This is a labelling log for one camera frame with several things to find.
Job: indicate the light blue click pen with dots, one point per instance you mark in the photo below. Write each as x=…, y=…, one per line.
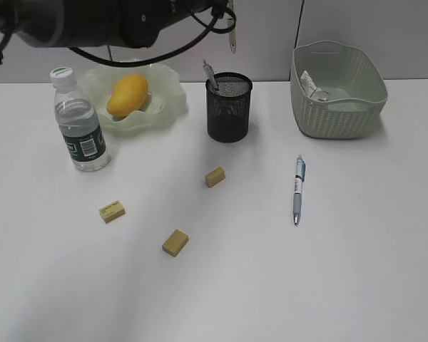
x=297, y=193

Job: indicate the grey click pen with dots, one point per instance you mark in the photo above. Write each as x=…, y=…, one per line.
x=211, y=77

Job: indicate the yellow mango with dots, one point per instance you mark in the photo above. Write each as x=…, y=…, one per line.
x=129, y=94

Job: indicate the white waste paper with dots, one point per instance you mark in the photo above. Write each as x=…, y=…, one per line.
x=311, y=90

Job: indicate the beige click pen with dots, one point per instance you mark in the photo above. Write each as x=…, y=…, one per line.
x=232, y=33

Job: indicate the clear plastic water bottle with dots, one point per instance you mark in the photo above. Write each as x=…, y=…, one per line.
x=78, y=122

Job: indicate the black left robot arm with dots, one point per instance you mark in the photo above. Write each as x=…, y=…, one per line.
x=92, y=23

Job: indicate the yellow eraser upper middle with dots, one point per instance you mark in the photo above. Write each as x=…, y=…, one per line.
x=214, y=177

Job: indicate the black mesh pen holder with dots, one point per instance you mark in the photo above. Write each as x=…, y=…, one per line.
x=228, y=108

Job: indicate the green frosted glass plate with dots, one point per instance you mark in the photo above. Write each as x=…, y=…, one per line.
x=166, y=99

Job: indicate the yellow eraser lower middle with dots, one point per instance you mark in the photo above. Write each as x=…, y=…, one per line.
x=175, y=243

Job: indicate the yellow eraser with label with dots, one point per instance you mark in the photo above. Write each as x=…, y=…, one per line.
x=112, y=211

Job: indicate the light green woven basket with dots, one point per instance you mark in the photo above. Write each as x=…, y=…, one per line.
x=357, y=93

